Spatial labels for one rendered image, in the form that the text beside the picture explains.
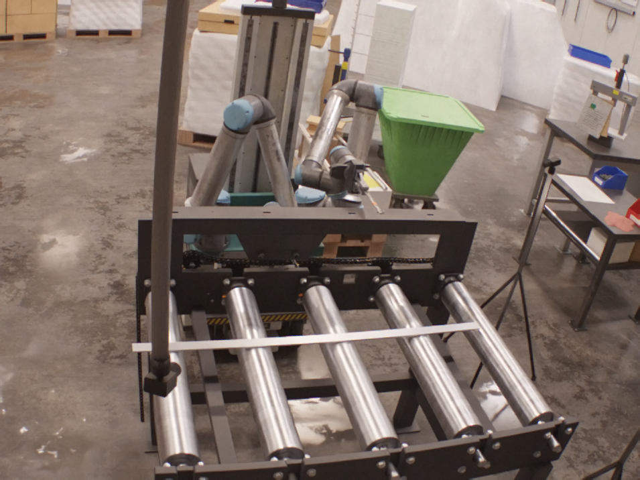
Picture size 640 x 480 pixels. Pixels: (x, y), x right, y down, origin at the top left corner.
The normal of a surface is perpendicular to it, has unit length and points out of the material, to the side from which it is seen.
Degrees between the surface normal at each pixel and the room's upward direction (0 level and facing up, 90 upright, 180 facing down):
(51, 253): 0
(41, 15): 90
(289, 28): 90
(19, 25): 90
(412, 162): 101
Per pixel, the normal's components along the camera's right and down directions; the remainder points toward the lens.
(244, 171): 0.29, 0.52
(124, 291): 0.14, -0.85
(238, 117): -0.34, 0.33
